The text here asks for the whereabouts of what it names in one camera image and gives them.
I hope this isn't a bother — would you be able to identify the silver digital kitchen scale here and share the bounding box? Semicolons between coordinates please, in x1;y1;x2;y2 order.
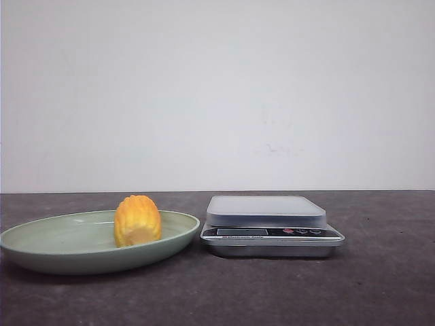
201;195;345;258

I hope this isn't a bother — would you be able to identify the light green plate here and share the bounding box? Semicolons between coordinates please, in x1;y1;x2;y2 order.
1;211;200;275

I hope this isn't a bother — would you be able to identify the yellow corn cob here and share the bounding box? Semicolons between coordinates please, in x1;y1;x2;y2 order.
114;195;162;247

